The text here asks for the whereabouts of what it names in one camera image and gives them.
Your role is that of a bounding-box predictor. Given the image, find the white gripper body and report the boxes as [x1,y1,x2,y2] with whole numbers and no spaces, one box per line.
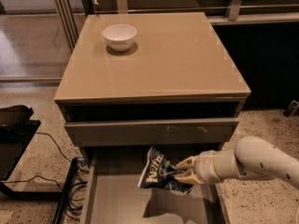
[194,150,222,185]

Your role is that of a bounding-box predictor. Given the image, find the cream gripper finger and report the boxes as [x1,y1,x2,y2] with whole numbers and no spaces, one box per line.
[174,169,199,185]
[176,156,197,171]

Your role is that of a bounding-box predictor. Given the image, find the blue Kettle chip bag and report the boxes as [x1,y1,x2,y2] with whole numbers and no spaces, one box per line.
[137,147,192,194]

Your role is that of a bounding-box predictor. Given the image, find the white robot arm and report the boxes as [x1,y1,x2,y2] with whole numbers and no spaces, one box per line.
[175,136,299,189]

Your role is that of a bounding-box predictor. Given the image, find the top drawer front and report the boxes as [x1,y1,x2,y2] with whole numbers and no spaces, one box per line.
[65,118,238,147]

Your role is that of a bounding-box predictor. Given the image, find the open middle drawer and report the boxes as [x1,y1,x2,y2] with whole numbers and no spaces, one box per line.
[80,147,229,224]

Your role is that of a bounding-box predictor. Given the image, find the taupe drawer cabinet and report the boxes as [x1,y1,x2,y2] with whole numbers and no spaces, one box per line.
[53,12,252,224]

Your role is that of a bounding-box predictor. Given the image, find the small dark floor object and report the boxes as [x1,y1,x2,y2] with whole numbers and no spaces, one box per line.
[283,100,299,118]

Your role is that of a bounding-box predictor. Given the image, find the black power strip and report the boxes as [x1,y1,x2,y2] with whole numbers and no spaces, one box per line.
[51,158,78,224]

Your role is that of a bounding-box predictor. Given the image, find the white ceramic bowl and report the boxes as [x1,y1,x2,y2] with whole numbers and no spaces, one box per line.
[102,24,136,52]

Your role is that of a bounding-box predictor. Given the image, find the black side table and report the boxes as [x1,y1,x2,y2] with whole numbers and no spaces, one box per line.
[0,105,62,202]

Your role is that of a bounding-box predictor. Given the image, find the black cable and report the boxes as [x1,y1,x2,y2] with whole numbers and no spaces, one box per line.
[35,132,74,162]

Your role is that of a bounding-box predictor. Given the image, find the metal railing frame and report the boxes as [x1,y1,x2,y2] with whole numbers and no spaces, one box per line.
[54,0,299,48]

